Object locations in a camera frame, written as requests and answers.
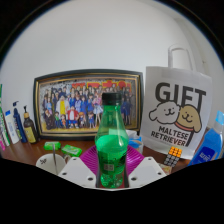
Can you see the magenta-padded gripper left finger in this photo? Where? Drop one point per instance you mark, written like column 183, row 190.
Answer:
column 78, row 171

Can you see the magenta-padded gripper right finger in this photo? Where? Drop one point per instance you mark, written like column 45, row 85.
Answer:
column 146, row 171

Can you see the green plastic drink bottle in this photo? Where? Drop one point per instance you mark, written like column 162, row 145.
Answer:
column 111, row 146

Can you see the small flat beige packet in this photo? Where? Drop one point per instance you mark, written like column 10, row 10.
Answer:
column 165, row 168

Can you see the colourful puzzle cube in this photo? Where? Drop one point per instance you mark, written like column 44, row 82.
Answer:
column 172, row 156

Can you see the white spoon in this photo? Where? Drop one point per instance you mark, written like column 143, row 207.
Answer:
column 54, row 153

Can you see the brown pump bottle yellow label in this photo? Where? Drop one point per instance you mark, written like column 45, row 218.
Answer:
column 30, row 130

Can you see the blue spray bottle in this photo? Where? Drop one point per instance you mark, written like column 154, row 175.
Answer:
column 208, row 146

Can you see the framed cartoon group picture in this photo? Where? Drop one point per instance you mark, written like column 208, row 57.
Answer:
column 76, row 103

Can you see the white printed tote bag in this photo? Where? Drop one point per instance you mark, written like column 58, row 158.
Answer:
column 176, row 110

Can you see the dark blue pump bottle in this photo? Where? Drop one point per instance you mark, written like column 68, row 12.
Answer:
column 20, row 125

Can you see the white bottle blue cap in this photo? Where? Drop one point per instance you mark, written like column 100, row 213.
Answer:
column 11, row 128

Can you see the green white shuttlecock tube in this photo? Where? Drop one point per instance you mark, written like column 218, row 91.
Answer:
column 3, row 123

